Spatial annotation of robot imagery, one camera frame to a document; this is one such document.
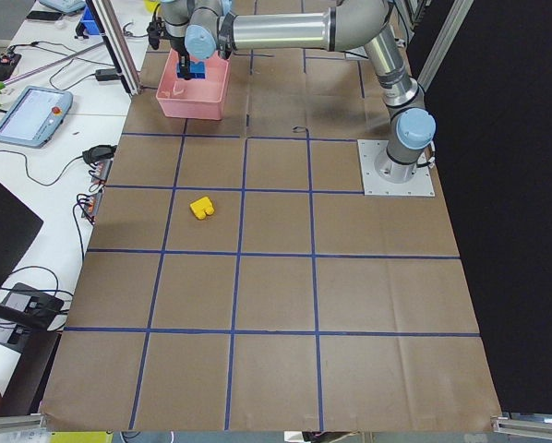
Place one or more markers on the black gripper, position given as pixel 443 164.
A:
pixel 182 49

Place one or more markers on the blue toy block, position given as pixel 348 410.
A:
pixel 198 70

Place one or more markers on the yellow toy block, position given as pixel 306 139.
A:
pixel 202 208

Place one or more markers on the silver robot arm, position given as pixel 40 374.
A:
pixel 201 29

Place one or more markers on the pink plastic box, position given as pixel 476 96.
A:
pixel 197 98

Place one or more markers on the teach pendant tablet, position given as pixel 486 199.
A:
pixel 34 117

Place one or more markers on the brown paper table cover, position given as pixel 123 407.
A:
pixel 300 304

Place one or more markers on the aluminium frame post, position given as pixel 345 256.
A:
pixel 114 40

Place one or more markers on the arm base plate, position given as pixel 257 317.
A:
pixel 382 177

